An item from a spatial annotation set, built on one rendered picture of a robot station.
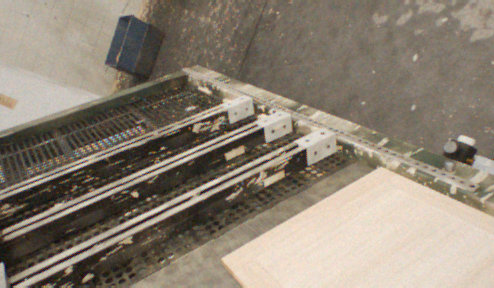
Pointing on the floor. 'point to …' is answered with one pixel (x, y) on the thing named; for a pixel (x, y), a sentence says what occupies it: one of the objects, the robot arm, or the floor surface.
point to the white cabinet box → (28, 95)
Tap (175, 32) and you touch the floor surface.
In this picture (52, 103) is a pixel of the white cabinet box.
